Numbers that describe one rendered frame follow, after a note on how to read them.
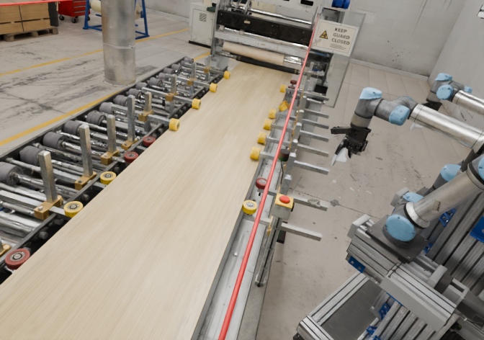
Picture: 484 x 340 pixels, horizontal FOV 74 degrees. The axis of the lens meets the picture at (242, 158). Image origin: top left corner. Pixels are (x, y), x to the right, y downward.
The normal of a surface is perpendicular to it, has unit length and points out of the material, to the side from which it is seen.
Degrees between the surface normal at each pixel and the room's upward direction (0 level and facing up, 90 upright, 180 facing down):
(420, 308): 90
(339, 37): 90
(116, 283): 0
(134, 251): 0
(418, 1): 90
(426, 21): 90
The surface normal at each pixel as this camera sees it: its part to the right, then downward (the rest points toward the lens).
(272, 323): 0.17, -0.84
